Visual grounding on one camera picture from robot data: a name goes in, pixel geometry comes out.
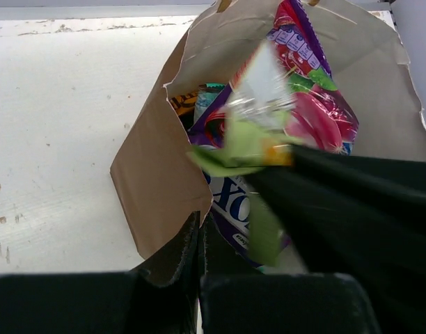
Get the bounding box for small green snack packet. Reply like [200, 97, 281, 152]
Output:
[189, 41, 295, 271]

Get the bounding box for aluminium front rail frame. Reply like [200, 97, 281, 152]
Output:
[0, 3, 397, 22]

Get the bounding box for orange Kettle honey dijon chips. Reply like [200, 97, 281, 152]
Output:
[169, 91, 198, 117]

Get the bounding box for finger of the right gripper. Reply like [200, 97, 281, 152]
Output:
[246, 145, 426, 333]

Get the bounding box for teal snack packet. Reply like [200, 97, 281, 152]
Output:
[194, 83, 225, 122]

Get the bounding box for purple Fox's candy bag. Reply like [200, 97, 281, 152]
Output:
[187, 0, 360, 269]

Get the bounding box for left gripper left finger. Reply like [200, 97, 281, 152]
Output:
[132, 211, 200, 288]

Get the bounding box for brown paper bag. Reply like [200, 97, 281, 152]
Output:
[110, 1, 426, 258]

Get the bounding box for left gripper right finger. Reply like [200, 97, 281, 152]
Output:
[200, 214, 262, 276]

